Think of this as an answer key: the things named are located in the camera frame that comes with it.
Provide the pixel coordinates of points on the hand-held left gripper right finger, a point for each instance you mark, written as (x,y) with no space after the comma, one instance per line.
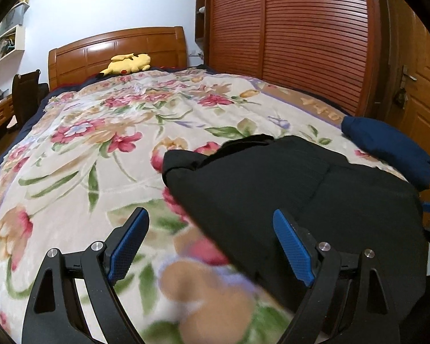
(294,251)

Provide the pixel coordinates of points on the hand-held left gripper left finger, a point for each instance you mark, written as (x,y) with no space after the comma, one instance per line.
(127,247)

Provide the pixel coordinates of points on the black coat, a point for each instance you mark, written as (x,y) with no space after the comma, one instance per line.
(272,186)

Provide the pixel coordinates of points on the dark blue pillow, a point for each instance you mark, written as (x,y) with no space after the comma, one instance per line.
(387,143)

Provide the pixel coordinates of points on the wooden door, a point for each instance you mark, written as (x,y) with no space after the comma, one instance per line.
(426,122)

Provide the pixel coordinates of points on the floral blanket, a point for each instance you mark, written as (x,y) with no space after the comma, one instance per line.
(93,150)

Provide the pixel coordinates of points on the yellow plush toy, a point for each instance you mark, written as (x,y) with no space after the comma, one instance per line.
(129,63)

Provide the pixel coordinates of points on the dark chair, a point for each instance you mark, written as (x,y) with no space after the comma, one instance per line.
(25,93)

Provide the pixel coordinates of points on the wooden bed headboard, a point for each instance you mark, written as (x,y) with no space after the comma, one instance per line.
(93,48)

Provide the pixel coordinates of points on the wooden slatted wardrobe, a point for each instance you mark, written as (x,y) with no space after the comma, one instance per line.
(290,43)

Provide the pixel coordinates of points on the grey storage box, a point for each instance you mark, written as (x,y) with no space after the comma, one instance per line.
(16,14)

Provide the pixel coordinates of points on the white wall shelf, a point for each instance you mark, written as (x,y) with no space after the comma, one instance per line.
(10,43)

